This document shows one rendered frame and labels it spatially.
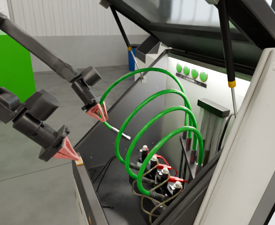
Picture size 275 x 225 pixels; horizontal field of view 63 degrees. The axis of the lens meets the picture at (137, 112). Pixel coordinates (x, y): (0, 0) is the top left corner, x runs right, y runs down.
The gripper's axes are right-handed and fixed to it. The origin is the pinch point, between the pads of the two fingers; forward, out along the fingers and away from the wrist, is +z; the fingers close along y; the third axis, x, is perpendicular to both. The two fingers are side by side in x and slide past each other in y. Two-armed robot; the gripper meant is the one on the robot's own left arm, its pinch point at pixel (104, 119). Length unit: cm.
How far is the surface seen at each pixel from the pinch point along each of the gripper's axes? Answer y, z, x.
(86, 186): -8.6, 17.8, 21.2
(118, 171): 20.5, 25.0, 22.5
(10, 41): 199, -198, 144
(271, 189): -38, 37, -39
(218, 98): 8.7, 21.8, -41.3
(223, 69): 2, 13, -49
